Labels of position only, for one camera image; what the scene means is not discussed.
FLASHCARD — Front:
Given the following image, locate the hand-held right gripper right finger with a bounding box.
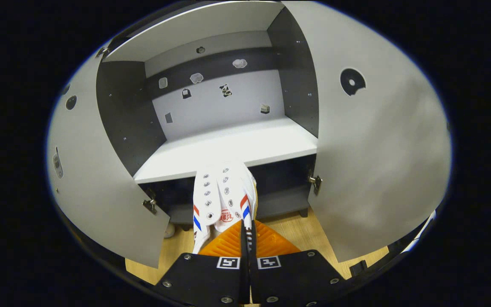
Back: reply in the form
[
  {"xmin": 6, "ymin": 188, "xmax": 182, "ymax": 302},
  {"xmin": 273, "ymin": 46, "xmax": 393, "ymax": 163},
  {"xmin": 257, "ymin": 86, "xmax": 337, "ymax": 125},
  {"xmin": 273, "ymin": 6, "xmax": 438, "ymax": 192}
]
[{"xmin": 247, "ymin": 220, "xmax": 349, "ymax": 306}]

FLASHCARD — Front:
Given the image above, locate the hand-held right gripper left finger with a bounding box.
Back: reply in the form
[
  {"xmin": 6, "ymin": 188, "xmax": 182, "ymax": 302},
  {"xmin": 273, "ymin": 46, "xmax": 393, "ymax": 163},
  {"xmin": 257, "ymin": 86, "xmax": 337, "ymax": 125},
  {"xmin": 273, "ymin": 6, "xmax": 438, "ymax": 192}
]
[{"xmin": 154, "ymin": 220, "xmax": 246, "ymax": 305}]

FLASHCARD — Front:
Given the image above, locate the white sneaker shoe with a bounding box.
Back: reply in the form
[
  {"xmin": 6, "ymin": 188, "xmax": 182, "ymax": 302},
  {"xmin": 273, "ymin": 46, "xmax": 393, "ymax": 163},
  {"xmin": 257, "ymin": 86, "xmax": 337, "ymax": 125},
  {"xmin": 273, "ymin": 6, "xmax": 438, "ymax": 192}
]
[{"xmin": 192, "ymin": 161, "xmax": 258, "ymax": 255}]

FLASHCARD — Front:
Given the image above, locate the cabinet door with disc sticker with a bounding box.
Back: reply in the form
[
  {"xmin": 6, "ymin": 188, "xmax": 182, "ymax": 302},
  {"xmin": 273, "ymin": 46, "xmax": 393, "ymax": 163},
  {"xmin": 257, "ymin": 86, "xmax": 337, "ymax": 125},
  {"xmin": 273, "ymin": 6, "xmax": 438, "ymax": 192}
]
[{"xmin": 282, "ymin": 1, "xmax": 453, "ymax": 263}]

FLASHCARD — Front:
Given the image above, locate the white shoe cabinet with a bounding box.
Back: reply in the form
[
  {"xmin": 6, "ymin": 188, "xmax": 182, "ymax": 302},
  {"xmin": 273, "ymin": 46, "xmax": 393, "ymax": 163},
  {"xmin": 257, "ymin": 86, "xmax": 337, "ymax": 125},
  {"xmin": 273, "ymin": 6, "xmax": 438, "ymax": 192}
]
[{"xmin": 96, "ymin": 1, "xmax": 320, "ymax": 226}]

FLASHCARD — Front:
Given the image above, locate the cabinet door with phone sticker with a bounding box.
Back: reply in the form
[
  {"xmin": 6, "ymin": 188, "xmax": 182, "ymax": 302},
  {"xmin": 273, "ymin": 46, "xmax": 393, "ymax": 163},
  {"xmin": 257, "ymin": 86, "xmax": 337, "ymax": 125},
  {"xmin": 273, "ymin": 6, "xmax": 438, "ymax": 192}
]
[{"xmin": 46, "ymin": 46, "xmax": 172, "ymax": 269}]

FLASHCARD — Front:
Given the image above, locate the small black block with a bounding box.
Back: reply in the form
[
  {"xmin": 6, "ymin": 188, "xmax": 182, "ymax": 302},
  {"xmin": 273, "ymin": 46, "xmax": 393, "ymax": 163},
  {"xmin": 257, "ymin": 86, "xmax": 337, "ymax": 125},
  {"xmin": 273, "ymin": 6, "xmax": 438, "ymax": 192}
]
[{"xmin": 350, "ymin": 260, "xmax": 368, "ymax": 278}]

